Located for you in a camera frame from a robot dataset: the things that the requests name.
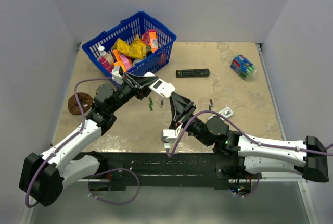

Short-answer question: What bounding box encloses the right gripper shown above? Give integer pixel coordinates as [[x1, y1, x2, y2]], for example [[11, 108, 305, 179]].
[[169, 91, 212, 146]]

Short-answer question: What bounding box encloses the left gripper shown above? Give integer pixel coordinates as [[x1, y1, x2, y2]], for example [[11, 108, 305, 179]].
[[109, 72, 160, 114]]

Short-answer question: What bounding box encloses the white battery cover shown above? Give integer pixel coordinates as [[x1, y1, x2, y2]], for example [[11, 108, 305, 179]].
[[160, 83, 175, 98]]

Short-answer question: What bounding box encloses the white red remote control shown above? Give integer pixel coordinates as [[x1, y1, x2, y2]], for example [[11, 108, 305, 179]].
[[144, 72, 168, 97]]

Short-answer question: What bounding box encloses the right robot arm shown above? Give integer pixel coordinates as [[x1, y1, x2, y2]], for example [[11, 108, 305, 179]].
[[169, 92, 329, 183]]

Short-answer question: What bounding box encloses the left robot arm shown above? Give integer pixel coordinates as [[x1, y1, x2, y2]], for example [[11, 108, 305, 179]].
[[19, 72, 162, 208]]

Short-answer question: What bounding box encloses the black TV remote control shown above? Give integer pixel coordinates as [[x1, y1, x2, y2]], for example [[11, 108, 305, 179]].
[[176, 69, 210, 78]]

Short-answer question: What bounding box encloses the white grey remote control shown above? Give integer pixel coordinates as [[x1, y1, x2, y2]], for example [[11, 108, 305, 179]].
[[218, 107, 234, 121]]

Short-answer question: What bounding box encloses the small orange box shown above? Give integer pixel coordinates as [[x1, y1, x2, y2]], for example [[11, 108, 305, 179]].
[[113, 61, 127, 72]]

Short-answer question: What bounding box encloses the yellow snack bag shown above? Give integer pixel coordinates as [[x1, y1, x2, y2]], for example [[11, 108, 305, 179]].
[[112, 34, 147, 60]]

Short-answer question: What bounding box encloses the blue plastic shopping basket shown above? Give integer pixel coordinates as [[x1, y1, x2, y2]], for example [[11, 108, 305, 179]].
[[82, 11, 176, 77]]

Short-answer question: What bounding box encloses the white cap bottle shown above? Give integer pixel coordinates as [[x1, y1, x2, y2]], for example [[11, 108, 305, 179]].
[[98, 46, 114, 65]]

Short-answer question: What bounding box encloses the orange pink box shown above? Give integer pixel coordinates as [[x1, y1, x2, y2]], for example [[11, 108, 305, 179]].
[[142, 29, 158, 53]]

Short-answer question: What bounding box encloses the brown crumpled cloth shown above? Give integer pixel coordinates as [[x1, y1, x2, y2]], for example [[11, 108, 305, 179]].
[[67, 92, 94, 116]]

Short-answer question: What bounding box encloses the blue green sponge pack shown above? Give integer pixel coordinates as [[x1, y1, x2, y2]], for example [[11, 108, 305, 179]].
[[230, 55, 257, 81]]

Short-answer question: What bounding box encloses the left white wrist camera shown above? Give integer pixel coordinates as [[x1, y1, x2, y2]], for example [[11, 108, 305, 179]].
[[111, 65, 123, 85]]

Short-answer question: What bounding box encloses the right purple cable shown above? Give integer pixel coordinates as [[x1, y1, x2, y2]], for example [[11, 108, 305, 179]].
[[166, 110, 333, 159]]

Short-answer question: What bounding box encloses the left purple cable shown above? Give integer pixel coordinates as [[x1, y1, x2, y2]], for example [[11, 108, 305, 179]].
[[25, 77, 114, 208]]

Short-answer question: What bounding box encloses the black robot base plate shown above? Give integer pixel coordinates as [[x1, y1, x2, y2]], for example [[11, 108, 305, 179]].
[[78, 151, 263, 191]]

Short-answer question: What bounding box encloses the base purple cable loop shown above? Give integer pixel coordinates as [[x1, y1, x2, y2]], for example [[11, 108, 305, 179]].
[[87, 168, 141, 205]]

